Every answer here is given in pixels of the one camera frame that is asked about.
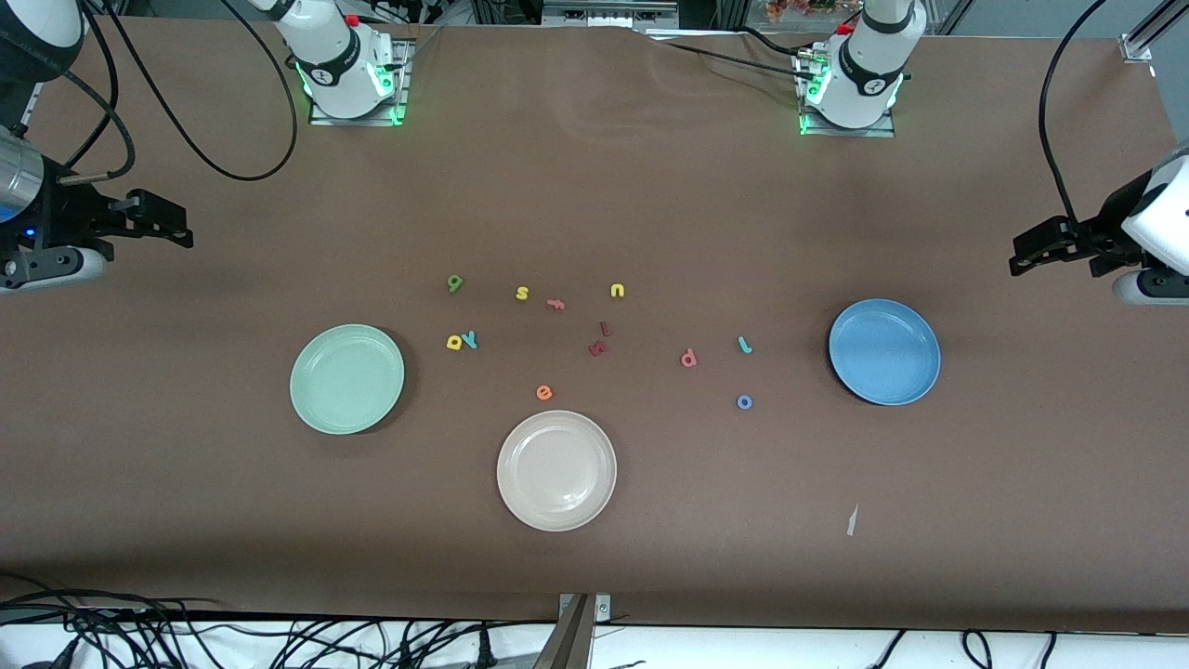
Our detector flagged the orange background flowers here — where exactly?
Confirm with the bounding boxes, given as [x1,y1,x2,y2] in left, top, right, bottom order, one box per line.
[766,0,860,21]

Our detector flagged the green plate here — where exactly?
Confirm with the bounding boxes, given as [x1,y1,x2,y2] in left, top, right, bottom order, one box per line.
[290,323,407,436]

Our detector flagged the black cable on table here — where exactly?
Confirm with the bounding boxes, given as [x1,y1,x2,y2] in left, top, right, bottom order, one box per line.
[650,26,811,81]

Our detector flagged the beige plate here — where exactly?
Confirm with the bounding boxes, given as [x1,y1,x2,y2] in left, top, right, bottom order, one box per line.
[496,410,618,532]

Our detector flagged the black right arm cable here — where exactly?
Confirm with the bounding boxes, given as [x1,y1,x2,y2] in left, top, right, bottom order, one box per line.
[56,0,300,183]

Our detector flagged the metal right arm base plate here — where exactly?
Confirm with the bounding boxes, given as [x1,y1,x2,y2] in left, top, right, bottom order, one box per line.
[308,37,412,126]

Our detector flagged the aluminium frame profile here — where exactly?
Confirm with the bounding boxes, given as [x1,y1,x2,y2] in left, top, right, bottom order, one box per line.
[17,82,49,133]
[1119,0,1189,62]

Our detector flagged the grey metal table bracket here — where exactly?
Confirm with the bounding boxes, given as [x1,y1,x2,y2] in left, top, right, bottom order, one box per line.
[534,593,611,669]

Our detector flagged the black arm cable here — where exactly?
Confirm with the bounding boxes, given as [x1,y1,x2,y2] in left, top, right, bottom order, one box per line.
[56,0,300,183]
[1039,0,1108,233]

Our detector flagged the blue plate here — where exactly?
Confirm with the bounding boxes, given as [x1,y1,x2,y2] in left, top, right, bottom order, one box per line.
[829,298,942,407]

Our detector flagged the tangled black floor cables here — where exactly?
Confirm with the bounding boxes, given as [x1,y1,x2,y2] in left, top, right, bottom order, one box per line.
[0,574,558,669]

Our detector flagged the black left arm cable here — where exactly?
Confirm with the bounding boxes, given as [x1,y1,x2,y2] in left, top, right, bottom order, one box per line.
[1039,0,1108,233]

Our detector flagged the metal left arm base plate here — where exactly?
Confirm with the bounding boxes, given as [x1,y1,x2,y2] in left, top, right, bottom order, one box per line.
[799,51,897,138]

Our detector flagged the grey background box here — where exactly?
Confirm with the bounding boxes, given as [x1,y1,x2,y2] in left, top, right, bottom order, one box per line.
[542,0,681,29]

